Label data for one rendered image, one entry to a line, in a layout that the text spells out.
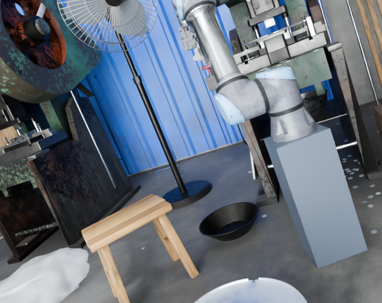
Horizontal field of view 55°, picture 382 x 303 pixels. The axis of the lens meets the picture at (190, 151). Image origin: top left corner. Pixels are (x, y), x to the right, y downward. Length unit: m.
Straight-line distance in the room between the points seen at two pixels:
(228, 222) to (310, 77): 0.80
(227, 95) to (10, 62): 1.40
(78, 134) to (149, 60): 1.02
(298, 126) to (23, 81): 1.58
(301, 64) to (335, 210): 0.77
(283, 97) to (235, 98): 0.15
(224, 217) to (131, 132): 1.91
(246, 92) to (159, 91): 2.27
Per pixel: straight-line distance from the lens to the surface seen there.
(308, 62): 1.82
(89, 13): 2.28
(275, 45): 1.87
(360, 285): 1.28
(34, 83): 2.32
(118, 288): 1.50
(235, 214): 1.89
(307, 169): 1.24
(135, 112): 3.53
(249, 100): 1.18
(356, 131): 1.84
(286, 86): 1.21
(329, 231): 1.34
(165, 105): 3.41
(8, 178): 2.67
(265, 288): 0.88
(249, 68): 1.92
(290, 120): 1.22
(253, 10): 1.97
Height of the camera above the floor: 0.78
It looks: 12 degrees down
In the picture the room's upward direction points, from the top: 22 degrees counter-clockwise
